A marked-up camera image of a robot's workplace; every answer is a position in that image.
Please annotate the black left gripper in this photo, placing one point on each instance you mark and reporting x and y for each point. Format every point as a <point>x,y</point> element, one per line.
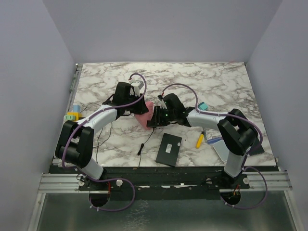
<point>141,107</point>

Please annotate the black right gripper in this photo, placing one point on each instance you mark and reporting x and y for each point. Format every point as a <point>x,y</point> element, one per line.
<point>157,121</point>

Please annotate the pink power strip socket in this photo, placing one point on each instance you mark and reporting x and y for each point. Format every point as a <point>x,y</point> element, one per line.
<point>144,118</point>

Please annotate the teal usb charger plug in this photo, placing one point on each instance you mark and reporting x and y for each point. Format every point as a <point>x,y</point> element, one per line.
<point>202,106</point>

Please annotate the black adapter with cord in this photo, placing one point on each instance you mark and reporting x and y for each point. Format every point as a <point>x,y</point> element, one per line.
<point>142,146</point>

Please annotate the yellow plug adapter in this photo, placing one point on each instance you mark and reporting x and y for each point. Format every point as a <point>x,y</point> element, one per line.
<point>78,115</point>

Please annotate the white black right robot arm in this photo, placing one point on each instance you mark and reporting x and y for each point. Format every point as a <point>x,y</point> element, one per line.
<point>237,131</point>

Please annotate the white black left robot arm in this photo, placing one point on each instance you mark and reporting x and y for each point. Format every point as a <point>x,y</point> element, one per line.
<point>75,144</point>

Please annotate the green plug adapter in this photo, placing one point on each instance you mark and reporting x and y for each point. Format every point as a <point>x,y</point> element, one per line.
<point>69,118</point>

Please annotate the black rectangular box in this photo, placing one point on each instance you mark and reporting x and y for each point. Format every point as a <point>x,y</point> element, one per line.
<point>169,150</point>

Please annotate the blue red screwdriver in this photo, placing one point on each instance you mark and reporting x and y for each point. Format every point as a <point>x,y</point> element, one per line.
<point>213,140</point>

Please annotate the white grey phone case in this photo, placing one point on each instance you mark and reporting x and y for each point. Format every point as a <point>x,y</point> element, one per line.
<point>221,150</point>

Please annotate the black flat plate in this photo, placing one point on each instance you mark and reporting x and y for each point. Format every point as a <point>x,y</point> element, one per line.
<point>256,148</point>

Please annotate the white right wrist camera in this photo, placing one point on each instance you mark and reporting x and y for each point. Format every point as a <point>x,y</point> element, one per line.
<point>163,104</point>

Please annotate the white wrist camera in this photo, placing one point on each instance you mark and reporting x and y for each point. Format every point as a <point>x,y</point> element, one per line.
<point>136,87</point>
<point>163,104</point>

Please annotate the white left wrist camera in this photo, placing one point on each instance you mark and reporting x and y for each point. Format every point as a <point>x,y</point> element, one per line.
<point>136,87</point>

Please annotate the yellow handled utility knife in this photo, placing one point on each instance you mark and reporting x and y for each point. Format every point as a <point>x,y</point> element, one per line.
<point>202,138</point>

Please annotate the aluminium frame rail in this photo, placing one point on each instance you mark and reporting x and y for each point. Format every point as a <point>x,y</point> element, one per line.
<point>59,183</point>

